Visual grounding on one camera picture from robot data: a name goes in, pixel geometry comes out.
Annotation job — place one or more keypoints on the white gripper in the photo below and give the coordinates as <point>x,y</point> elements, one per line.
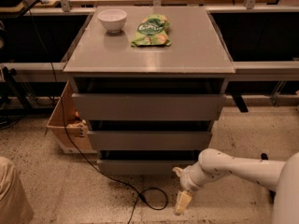
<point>188,178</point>

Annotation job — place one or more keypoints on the grey bottom drawer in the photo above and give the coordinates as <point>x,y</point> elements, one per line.
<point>116,167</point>

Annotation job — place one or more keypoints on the grey drawer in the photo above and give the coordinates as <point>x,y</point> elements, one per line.
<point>119,140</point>
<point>148,107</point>
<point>116,167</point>

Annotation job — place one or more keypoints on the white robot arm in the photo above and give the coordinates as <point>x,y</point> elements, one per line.
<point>282,177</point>

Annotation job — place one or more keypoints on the grey middle drawer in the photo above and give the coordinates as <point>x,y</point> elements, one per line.
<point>119,140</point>

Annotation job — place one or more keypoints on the grey drawer cabinet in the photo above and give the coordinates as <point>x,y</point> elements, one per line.
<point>196,62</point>

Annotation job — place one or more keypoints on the grey top drawer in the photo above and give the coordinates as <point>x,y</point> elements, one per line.
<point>148,107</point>

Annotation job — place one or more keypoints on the black metal floor stand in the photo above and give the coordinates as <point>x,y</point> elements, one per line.
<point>264,156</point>

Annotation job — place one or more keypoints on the cardboard box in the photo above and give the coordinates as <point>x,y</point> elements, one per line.
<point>69,130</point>

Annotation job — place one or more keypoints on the green snack bag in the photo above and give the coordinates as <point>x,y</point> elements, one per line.
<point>152,31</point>

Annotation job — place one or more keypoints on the beige padded object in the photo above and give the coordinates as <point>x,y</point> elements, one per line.
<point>14,205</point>

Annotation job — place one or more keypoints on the white ceramic bowl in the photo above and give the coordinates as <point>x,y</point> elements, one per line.
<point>112,20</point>

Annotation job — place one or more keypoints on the aluminium frame rail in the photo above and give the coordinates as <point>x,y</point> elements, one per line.
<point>244,71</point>

